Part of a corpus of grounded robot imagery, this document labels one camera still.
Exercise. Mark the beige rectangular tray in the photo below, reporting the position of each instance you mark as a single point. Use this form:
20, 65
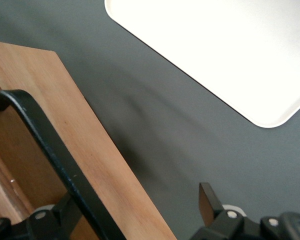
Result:
227, 50

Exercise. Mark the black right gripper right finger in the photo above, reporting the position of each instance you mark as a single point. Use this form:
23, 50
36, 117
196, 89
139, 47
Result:
227, 226

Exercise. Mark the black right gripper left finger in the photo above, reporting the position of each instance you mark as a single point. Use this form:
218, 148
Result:
47, 223

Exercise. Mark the wooden drawer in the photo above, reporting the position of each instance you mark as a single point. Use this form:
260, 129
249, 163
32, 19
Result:
72, 112

